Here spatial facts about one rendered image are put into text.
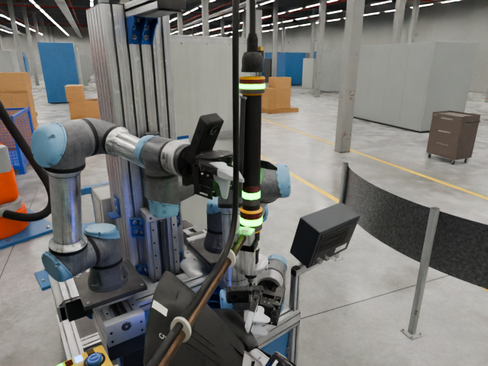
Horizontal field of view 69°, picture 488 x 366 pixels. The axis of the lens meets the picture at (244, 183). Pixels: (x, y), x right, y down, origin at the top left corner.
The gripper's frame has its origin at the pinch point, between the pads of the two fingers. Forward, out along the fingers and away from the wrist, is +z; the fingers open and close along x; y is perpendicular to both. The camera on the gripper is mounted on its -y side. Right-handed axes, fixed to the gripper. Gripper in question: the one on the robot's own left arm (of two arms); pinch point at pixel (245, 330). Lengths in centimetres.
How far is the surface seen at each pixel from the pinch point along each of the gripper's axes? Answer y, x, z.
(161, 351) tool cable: -1, -38, 46
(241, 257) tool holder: -0.3, -31.2, 15.0
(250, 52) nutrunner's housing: -3, -67, 12
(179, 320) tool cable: -1, -38, 41
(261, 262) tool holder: 3.2, -28.7, 11.3
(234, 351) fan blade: 1.4, -12.6, 19.3
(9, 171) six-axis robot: -305, 78, -210
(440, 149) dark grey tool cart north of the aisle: 216, 73, -656
